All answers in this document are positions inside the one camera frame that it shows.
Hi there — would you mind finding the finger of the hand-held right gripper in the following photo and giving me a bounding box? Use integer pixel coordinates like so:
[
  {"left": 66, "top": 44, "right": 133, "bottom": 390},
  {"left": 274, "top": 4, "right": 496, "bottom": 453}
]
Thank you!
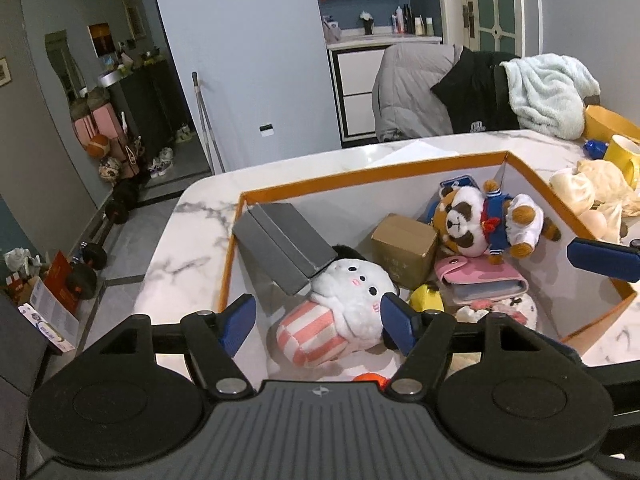
[
  {"left": 549, "top": 338, "right": 640, "bottom": 392},
  {"left": 567, "top": 237, "right": 640, "bottom": 282}
]

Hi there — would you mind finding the yellow toy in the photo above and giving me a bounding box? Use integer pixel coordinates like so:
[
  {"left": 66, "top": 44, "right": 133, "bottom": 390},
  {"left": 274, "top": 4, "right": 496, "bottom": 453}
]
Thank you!
[{"left": 409, "top": 283, "right": 445, "bottom": 314}]

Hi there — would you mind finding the orange basketball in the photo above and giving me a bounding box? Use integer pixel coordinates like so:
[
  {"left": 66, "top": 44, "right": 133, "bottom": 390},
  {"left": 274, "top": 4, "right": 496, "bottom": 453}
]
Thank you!
[{"left": 86, "top": 133, "right": 111, "bottom": 158}]

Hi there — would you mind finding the glass pane door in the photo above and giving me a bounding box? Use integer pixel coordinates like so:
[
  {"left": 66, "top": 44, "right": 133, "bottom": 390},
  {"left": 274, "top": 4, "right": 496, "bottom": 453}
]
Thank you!
[{"left": 462, "top": 0, "right": 532, "bottom": 59}]

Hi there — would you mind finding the large orange storage box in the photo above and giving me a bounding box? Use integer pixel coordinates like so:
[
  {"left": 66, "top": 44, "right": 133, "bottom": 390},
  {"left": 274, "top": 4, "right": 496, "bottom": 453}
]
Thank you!
[{"left": 217, "top": 149, "right": 640, "bottom": 382}]

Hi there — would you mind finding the small framed picture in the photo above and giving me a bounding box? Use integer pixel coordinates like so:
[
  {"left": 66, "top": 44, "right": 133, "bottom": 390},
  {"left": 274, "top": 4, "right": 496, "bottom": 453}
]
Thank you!
[{"left": 124, "top": 5, "right": 146, "bottom": 40}]

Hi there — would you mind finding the yellow mug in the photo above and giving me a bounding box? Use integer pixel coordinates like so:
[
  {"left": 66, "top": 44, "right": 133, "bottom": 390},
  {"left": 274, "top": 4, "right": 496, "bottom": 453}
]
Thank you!
[{"left": 603, "top": 134, "right": 640, "bottom": 187}]

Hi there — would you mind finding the orange cardboard box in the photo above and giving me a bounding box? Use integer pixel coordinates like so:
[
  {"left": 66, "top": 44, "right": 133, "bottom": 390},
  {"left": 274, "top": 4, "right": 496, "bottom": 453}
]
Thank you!
[{"left": 47, "top": 250, "right": 82, "bottom": 312}]

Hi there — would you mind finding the small dark orange picture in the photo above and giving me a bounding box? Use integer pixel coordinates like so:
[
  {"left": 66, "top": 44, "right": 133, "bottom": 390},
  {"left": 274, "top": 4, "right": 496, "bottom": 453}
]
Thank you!
[{"left": 87, "top": 22, "right": 112, "bottom": 59}]

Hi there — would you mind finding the metal mop handle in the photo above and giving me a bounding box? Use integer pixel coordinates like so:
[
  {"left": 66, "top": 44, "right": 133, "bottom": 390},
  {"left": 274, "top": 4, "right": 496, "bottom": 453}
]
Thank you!
[{"left": 191, "top": 71, "right": 227, "bottom": 176}]

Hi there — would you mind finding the white plush with striped body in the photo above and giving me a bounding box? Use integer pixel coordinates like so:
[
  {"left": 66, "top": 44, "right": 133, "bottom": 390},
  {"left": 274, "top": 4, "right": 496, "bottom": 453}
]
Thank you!
[{"left": 276, "top": 245, "right": 397, "bottom": 369}]

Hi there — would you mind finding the blue card pack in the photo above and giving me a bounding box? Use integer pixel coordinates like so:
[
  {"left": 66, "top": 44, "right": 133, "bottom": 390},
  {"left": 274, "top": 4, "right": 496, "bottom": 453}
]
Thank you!
[{"left": 439, "top": 174, "right": 482, "bottom": 197}]

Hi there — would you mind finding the white and pink plush toy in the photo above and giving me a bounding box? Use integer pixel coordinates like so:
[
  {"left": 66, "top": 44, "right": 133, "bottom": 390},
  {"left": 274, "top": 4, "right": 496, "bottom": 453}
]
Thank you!
[{"left": 454, "top": 292, "right": 539, "bottom": 332}]

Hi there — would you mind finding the light blue fleece blanket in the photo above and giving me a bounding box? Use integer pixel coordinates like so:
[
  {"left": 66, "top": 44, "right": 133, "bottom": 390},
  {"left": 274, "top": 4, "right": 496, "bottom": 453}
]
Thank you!
[{"left": 499, "top": 52, "right": 601, "bottom": 141}]

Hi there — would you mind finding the red panda plush toy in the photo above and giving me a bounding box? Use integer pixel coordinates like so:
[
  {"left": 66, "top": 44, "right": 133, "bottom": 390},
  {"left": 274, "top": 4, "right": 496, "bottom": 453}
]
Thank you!
[{"left": 432, "top": 179, "right": 562, "bottom": 265}]

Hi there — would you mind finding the black dumbbell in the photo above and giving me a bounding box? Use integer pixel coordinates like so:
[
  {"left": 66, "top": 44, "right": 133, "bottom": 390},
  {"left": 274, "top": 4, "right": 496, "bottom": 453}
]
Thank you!
[
  {"left": 79, "top": 242, "right": 109, "bottom": 269},
  {"left": 64, "top": 264, "right": 99, "bottom": 302},
  {"left": 104, "top": 179, "right": 142, "bottom": 224}
]

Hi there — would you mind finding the small brown cardboard box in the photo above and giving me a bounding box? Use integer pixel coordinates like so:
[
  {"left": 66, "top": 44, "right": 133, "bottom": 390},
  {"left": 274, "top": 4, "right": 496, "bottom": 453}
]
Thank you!
[{"left": 371, "top": 212, "right": 439, "bottom": 290}]

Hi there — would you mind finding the pale worn ball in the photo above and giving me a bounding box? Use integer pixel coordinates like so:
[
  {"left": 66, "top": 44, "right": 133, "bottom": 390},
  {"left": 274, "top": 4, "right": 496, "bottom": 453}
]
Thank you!
[{"left": 98, "top": 156, "right": 123, "bottom": 181}]

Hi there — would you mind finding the black jacket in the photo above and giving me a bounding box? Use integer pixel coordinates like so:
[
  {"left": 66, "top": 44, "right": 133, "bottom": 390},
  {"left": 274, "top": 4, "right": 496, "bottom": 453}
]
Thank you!
[{"left": 430, "top": 47, "right": 522, "bottom": 135}]

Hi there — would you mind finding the black cabinet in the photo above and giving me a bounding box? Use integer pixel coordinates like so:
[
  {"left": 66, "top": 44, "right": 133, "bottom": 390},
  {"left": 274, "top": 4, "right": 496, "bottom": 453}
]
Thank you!
[{"left": 106, "top": 59, "right": 187, "bottom": 162}]

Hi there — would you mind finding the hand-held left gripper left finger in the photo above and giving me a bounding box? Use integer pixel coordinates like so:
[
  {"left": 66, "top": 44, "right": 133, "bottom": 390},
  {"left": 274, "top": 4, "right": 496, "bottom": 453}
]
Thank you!
[{"left": 82, "top": 293, "right": 257, "bottom": 400}]

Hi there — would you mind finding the grey padded jacket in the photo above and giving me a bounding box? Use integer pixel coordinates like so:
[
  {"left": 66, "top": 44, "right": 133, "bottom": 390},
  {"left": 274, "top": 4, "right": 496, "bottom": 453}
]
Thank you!
[{"left": 372, "top": 42, "right": 464, "bottom": 142}]

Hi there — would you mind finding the pink bag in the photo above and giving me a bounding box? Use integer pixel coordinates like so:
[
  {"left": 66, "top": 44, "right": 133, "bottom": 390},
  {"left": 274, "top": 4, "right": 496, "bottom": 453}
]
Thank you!
[{"left": 72, "top": 104, "right": 127, "bottom": 161}]

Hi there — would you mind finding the cream plush toy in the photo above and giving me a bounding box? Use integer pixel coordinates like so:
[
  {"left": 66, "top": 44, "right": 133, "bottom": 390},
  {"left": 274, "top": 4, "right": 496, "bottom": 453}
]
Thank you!
[{"left": 549, "top": 159, "right": 635, "bottom": 242}]

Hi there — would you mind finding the pair of white sneakers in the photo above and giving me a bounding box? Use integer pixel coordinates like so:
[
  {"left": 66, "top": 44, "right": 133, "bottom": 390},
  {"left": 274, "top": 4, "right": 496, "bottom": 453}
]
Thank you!
[{"left": 149, "top": 147, "right": 175, "bottom": 178}]

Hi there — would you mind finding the white vanity cabinet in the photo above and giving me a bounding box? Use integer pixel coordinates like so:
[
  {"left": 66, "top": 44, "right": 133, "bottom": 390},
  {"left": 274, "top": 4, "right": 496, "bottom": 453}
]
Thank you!
[{"left": 327, "top": 35, "right": 444, "bottom": 144}]

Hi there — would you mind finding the pink snap wallet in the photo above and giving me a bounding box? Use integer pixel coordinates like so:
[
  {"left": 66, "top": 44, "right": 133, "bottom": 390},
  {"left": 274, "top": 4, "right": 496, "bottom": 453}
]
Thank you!
[{"left": 434, "top": 255, "right": 529, "bottom": 307}]

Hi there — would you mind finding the orange toy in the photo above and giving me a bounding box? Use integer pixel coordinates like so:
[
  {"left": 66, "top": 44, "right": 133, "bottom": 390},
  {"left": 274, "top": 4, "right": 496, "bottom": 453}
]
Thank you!
[{"left": 352, "top": 372, "right": 390, "bottom": 392}]

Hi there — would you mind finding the white printed carton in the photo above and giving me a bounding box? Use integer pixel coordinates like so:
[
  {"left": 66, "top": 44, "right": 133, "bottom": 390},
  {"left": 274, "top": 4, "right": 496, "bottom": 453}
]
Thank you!
[{"left": 17, "top": 277, "right": 79, "bottom": 357}]

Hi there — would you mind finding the lidded square gift box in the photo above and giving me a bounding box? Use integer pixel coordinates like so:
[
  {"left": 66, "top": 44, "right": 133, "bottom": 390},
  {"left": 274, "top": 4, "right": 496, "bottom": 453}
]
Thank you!
[{"left": 232, "top": 203, "right": 339, "bottom": 297}]

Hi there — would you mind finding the arched wall mirror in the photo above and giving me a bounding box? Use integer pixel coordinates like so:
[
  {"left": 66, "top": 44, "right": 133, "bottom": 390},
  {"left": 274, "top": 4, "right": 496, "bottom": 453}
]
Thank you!
[{"left": 44, "top": 29, "right": 84, "bottom": 102}]

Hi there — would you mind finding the crumpled pale bag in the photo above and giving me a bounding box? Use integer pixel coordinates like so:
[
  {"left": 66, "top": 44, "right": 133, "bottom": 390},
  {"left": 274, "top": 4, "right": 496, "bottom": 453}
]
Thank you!
[{"left": 4, "top": 247, "right": 47, "bottom": 287}]

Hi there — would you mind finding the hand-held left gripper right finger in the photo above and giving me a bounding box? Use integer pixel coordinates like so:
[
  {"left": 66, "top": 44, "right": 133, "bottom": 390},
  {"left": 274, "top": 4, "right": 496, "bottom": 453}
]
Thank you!
[{"left": 380, "top": 292, "right": 577, "bottom": 400}]

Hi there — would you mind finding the yellow bowl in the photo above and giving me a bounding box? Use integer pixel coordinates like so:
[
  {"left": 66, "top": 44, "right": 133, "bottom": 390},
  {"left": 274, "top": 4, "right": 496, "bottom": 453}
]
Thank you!
[{"left": 582, "top": 104, "right": 640, "bottom": 144}]

